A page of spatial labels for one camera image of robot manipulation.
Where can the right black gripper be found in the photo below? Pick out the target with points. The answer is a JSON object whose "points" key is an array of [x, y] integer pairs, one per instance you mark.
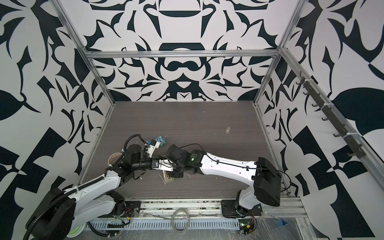
{"points": [[176, 174]]}

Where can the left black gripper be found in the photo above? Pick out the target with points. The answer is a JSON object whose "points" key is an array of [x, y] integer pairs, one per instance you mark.
{"points": [[153, 162]]}

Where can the white remote control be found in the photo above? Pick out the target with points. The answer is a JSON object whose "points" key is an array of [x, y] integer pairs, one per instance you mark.
{"points": [[167, 177]]}

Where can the remote battery cover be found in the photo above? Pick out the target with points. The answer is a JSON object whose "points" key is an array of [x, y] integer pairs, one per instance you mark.
{"points": [[228, 129]]}

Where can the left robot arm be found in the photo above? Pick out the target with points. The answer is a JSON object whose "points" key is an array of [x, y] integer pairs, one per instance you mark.
{"points": [[62, 211]]}

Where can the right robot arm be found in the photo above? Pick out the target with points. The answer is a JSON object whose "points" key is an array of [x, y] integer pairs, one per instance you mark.
{"points": [[262, 178]]}

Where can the blue owl toy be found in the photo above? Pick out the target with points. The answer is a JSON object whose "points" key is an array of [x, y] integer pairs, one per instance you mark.
{"points": [[161, 140]]}

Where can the beige tape roll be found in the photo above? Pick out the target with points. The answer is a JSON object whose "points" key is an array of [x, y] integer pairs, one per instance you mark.
{"points": [[113, 158]]}

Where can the blue tape piece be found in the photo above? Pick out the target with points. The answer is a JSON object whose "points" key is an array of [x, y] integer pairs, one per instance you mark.
{"points": [[281, 223]]}

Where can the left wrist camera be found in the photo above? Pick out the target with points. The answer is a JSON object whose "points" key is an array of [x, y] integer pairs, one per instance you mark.
{"points": [[151, 147]]}

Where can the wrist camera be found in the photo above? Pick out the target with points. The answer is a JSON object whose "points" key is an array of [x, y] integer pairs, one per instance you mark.
{"points": [[151, 147], [162, 165]]}

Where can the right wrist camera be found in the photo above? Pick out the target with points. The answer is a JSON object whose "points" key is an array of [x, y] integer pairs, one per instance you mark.
{"points": [[162, 165]]}

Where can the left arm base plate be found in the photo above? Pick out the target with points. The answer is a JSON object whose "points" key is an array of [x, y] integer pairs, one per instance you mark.
{"points": [[126, 209]]}

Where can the white slotted cable duct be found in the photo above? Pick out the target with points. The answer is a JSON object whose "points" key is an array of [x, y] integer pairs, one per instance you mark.
{"points": [[161, 224]]}

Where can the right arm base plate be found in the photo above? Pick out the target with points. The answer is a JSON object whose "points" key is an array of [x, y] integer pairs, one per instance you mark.
{"points": [[230, 209]]}

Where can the wall hook rail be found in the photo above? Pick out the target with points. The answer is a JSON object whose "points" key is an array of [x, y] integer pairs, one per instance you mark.
{"points": [[333, 115]]}

